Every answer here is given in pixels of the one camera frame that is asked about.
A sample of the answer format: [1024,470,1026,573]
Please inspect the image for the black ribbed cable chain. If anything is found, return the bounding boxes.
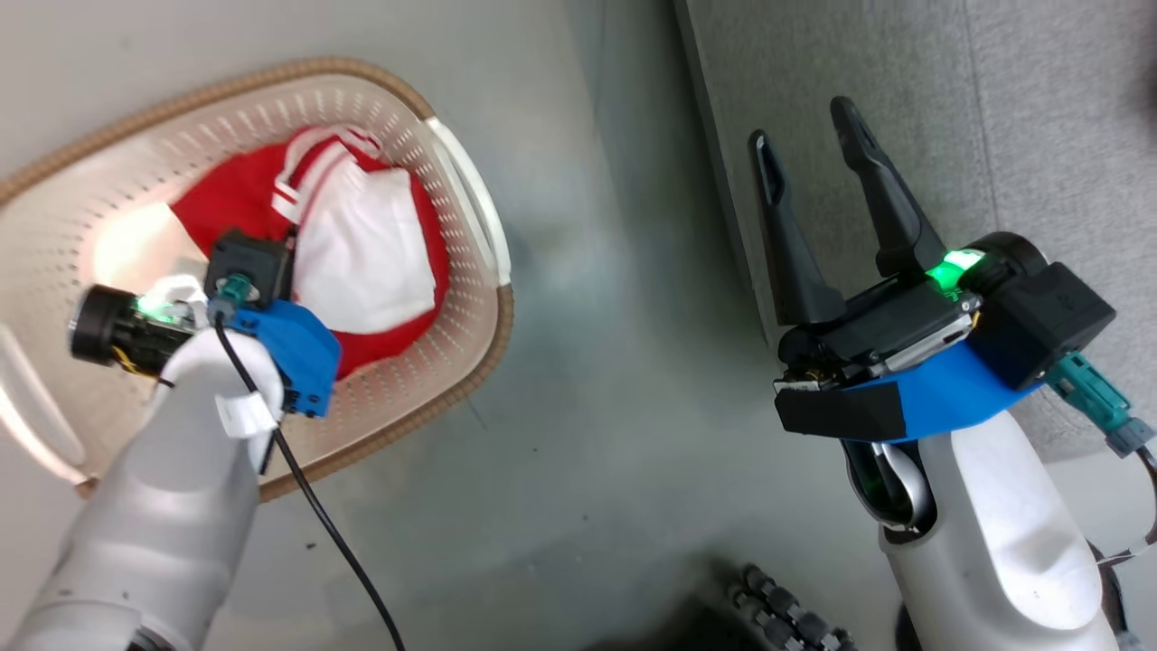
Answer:
[723,562,860,651]

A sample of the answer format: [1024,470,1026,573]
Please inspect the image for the blue left camera mount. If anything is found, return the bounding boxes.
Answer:
[217,297,343,420]

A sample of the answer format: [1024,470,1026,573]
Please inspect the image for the cream perforated laundry basket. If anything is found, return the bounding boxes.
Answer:
[0,57,514,503]

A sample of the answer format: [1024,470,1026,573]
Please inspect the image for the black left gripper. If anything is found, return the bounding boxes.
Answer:
[70,275,214,376]

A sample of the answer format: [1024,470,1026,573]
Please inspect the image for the white garment with striped trim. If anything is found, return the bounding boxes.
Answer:
[271,127,439,335]

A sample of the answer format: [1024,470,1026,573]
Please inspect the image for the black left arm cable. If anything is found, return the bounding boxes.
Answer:
[210,307,406,651]

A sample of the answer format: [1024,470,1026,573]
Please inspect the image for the red garment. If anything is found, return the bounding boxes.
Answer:
[170,127,453,381]

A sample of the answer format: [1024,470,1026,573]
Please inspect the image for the teal cable connector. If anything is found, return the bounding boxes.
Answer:
[1047,351,1156,458]

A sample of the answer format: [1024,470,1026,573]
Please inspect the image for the blue and black right camera mount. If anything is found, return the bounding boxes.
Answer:
[774,339,1054,444]

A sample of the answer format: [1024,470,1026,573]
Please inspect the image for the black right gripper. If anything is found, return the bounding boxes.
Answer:
[748,95,988,394]

